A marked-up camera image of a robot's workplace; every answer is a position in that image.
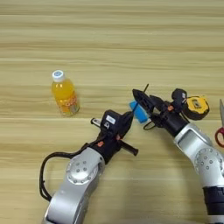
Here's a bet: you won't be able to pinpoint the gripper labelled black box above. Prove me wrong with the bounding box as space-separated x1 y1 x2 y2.
171 87 188 112
100 109 125 136

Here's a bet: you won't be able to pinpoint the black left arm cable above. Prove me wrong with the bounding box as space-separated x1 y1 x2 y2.
38 141 102 203

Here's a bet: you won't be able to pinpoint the right gripper labelled black box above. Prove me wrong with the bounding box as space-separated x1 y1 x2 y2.
171 87 188 112

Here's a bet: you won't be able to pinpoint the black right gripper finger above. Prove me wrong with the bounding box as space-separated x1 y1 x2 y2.
131 88 156 116
150 94 171 109

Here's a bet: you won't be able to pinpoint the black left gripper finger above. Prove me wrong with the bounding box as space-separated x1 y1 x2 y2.
118 110 135 139

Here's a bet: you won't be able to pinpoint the blue rectangular block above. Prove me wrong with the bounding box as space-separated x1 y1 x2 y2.
129 100 151 124

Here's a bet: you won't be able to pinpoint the orange juice bottle white cap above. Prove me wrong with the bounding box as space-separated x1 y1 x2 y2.
51 69 81 117

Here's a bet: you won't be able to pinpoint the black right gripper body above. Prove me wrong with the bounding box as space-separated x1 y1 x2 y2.
150 102 189 138

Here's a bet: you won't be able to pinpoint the yellow black tape measure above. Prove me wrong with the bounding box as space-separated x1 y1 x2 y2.
143 94 211 131

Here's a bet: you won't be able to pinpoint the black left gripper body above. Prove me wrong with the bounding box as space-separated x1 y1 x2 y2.
87 117 139 165

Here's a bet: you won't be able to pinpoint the left gripper labelled black box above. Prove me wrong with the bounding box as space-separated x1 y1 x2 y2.
100 109 125 136

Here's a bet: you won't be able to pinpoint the red handled scissors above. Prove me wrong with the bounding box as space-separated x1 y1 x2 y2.
214 99 224 148

